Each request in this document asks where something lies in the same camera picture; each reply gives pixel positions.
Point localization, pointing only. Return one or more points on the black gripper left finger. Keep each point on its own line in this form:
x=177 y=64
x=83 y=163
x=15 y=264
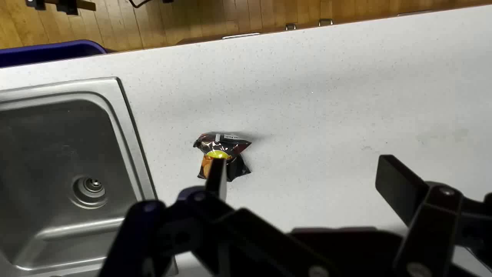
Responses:
x=215 y=241

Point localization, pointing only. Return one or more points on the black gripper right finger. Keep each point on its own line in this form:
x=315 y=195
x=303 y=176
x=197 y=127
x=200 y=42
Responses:
x=431 y=226

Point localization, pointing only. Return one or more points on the black chip packet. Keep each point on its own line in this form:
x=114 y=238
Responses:
x=231 y=146

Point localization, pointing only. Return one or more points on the round metal sink drain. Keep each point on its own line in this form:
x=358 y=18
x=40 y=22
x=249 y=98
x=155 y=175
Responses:
x=89 y=192

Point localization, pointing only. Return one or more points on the stainless steel double sink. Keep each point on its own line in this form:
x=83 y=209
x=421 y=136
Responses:
x=40 y=149

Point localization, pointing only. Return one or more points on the dark blue plastic bin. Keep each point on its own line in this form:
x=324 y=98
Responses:
x=46 y=53

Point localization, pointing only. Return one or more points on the black chair base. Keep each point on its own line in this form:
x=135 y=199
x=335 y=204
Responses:
x=66 y=6

